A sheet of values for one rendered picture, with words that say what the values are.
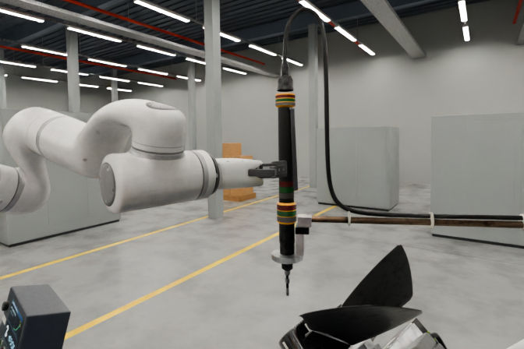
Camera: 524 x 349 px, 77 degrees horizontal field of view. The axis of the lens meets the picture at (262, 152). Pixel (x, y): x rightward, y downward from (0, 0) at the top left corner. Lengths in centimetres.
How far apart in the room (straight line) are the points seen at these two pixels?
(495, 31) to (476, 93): 195
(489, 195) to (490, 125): 109
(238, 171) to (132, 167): 18
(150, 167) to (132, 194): 4
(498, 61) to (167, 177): 1275
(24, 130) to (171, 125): 36
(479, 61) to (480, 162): 722
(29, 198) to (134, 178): 44
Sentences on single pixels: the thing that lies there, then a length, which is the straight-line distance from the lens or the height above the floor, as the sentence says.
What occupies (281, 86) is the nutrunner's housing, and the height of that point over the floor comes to 183.
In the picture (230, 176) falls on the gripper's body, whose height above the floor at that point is 165.
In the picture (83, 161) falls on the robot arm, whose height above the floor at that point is 168.
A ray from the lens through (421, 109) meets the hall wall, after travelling 1297.
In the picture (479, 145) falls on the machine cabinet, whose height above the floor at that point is 156.
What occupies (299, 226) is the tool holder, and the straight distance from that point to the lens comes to 73.
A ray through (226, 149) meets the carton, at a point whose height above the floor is 140.
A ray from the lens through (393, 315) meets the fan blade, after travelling 70.
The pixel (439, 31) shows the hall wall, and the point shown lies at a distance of 1336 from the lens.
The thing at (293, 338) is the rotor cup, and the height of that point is 123.
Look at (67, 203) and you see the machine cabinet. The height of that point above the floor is 56.
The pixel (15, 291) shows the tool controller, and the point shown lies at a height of 125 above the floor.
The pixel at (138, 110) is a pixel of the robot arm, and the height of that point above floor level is 176.
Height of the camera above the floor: 172
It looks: 3 degrees down
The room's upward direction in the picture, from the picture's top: 1 degrees counter-clockwise
